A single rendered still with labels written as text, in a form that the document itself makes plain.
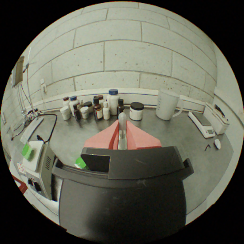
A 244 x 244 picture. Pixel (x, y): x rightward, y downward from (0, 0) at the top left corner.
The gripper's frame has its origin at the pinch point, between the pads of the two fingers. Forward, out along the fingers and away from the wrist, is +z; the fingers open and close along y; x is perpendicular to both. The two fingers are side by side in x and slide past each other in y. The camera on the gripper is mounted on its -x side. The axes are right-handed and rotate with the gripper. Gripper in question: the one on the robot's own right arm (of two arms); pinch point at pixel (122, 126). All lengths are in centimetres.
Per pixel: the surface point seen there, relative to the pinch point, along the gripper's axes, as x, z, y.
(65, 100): 5.0, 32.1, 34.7
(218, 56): -70, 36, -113
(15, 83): -26, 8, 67
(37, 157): 7.1, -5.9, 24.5
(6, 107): -37, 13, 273
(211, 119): 12, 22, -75
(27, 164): 7.2, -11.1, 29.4
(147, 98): 8.7, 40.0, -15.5
